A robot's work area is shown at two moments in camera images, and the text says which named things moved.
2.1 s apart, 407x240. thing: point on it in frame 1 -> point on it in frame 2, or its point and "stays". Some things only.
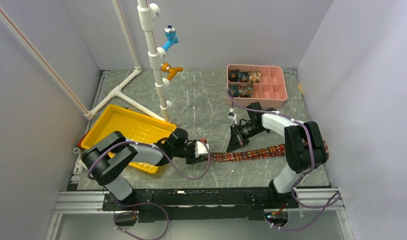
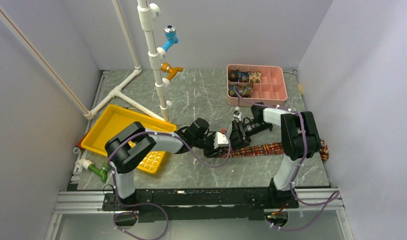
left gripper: x=193 y=160 -> x=212 y=152
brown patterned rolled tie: x=245 y=90 stays
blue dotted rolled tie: x=234 y=90 stays
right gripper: x=236 y=140 stays
